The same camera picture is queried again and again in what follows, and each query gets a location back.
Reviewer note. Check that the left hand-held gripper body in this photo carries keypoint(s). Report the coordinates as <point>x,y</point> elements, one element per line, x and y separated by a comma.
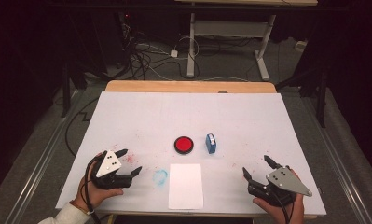
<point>108,165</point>

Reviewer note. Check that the dark table grommet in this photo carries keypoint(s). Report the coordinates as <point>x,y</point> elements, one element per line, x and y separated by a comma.
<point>222,91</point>

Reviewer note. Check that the white paper sheet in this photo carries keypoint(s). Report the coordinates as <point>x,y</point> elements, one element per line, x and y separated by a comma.
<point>186,186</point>

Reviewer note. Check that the white board table cover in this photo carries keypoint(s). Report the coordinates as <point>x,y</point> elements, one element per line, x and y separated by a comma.
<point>174,118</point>

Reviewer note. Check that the metal floor rail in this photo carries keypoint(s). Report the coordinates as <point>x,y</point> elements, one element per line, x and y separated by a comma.
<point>40,161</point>
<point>339,161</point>

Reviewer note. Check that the blue stamp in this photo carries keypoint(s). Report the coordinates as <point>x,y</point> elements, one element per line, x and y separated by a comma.
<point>210,143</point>

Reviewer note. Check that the black metal stand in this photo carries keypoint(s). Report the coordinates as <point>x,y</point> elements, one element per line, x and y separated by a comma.
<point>65,93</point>
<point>321,99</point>

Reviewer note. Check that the person's left hand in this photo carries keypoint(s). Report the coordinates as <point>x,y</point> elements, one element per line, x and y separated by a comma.
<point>92,196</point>

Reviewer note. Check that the white power adapter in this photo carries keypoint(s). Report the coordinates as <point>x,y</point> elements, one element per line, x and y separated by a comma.
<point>173,53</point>

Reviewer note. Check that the white metal table frame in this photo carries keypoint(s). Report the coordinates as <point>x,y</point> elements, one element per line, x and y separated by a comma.
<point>230,28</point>

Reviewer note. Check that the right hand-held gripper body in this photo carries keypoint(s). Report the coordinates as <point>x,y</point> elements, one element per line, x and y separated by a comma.
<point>284,182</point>

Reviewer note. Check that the person's right hand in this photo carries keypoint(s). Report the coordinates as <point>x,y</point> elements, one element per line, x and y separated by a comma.
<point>273,213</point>

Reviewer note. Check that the round red ink pad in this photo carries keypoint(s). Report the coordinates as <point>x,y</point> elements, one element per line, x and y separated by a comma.
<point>184,144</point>

